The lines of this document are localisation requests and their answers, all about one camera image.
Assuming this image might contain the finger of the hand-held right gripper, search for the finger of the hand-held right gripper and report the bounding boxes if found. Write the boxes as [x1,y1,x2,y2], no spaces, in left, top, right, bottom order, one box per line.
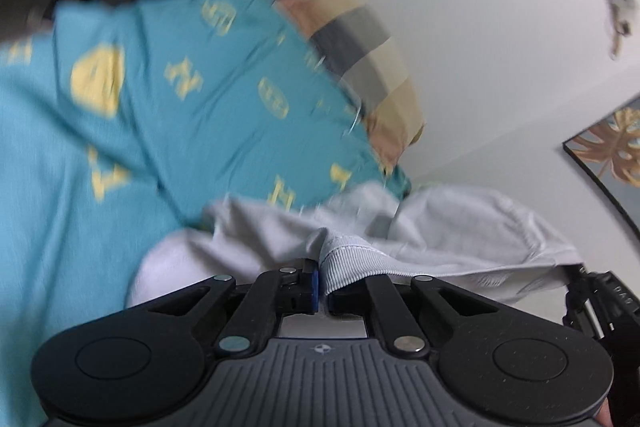
[562,264,607,339]

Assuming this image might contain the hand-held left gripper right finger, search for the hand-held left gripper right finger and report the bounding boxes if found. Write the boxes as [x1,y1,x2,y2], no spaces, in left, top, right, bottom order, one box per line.
[327,274,507,355]

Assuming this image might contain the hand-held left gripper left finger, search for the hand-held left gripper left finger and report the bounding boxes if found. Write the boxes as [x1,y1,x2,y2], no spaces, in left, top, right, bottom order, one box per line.
[143,258,321,355]

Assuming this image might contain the light grey garment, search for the light grey garment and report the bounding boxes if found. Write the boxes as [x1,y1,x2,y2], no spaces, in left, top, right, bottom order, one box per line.
[125,182,587,309]

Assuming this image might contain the teal printed bed sheet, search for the teal printed bed sheet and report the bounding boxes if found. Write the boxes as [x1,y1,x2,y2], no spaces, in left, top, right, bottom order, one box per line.
[0,0,414,427]

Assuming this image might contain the checked pillow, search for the checked pillow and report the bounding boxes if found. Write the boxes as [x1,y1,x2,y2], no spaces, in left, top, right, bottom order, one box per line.
[272,0,427,174]

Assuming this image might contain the framed leaf wall picture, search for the framed leaf wall picture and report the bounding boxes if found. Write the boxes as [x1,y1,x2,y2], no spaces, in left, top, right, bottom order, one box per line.
[562,96,640,239]

